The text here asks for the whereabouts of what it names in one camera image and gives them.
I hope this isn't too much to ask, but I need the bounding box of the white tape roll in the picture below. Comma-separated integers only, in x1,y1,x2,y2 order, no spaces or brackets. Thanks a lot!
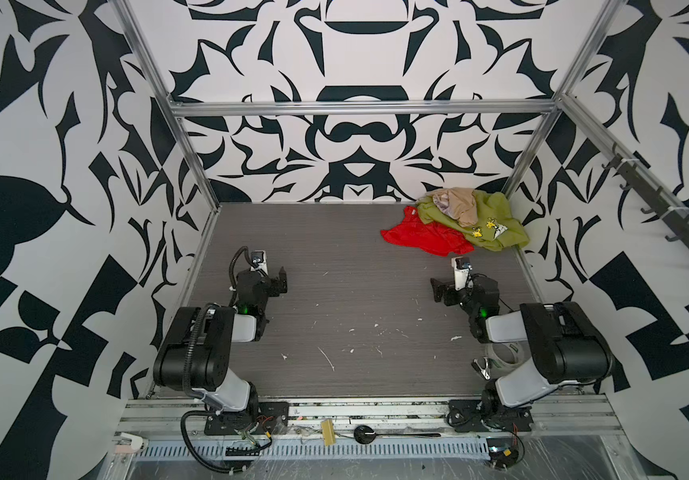
485,342,527,374

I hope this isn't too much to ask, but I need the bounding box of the black wall hook rack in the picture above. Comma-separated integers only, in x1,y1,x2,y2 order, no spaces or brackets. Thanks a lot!
603,142,689,251

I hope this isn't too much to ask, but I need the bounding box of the white plug left corner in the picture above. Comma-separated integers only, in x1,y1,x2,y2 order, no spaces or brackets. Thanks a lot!
114,432,148,455

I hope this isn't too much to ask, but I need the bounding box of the small black electronics box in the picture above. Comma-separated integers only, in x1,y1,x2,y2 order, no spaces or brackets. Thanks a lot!
486,437,525,471

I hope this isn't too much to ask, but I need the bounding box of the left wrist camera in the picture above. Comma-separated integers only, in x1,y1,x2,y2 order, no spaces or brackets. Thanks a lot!
250,250,268,276

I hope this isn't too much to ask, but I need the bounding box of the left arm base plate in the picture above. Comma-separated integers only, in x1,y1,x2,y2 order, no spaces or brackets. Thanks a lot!
204,401,290,436

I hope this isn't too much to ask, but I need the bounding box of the white slotted cable duct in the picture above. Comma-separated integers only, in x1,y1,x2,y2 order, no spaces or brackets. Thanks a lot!
133,436,492,462

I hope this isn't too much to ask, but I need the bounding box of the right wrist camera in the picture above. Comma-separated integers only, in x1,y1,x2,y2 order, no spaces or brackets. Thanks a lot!
451,256,472,291

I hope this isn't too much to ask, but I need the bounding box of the aluminium front rail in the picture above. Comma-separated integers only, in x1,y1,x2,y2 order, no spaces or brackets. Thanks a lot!
116,394,623,437

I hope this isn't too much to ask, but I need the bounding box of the black round knob tool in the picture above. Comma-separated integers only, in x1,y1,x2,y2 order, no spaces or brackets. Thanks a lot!
352,425,441,445

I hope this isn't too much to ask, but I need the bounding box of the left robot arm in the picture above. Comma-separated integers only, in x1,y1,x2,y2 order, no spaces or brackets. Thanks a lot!
152,246,288,419

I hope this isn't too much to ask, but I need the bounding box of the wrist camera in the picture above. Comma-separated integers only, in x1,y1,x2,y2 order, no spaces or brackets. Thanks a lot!
250,250,268,276
451,256,472,291

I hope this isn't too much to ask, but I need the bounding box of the red cloth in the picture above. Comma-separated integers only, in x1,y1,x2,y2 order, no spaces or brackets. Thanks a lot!
380,206,474,257

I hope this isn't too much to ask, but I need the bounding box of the green printed t-shirt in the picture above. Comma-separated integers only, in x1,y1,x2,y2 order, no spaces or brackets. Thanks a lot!
415,189,530,252

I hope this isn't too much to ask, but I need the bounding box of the beige cloth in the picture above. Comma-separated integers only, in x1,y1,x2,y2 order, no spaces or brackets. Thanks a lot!
430,187,478,227

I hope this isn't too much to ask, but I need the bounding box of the black left base cable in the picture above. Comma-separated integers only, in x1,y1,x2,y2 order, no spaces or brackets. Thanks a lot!
178,409,274,475

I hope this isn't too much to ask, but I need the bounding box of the yellow connector block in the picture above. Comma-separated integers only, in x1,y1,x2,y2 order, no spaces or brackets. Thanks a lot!
320,419,336,447

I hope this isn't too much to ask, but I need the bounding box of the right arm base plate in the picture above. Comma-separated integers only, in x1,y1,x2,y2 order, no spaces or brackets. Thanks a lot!
445,399,533,433

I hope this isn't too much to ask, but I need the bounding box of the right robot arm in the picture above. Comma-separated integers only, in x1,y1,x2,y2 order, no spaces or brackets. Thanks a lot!
430,273,615,420

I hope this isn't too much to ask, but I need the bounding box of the aluminium frame rear bar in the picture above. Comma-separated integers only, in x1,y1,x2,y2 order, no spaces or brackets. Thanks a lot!
170,99,555,118

